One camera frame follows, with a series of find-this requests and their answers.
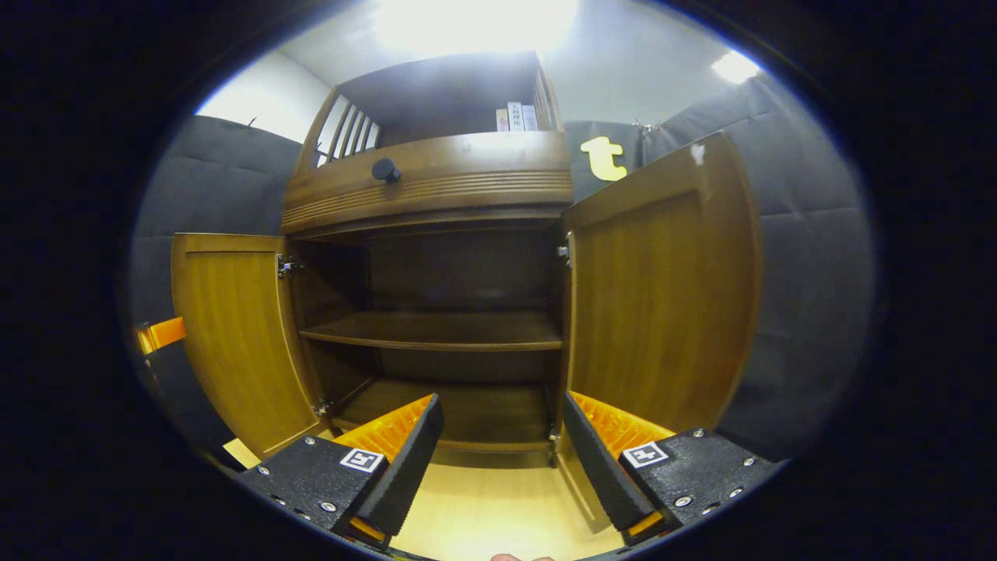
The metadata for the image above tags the large ceiling light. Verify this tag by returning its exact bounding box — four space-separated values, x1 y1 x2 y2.
378 0 579 55

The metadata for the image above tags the black backdrop cloth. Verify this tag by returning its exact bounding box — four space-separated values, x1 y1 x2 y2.
129 74 875 460

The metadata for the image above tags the small ceiling light panel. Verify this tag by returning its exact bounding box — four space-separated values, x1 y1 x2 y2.
711 51 760 85

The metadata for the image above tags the wooden inner shelf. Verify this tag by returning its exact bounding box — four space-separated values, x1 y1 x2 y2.
300 312 563 351

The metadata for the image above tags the wooden cabinet door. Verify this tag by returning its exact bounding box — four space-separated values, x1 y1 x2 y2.
562 132 763 437
171 232 328 460

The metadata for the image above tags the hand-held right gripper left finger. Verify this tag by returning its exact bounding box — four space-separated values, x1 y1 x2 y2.
238 393 445 550

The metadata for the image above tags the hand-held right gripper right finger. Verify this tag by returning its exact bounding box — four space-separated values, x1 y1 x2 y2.
562 391 784 546

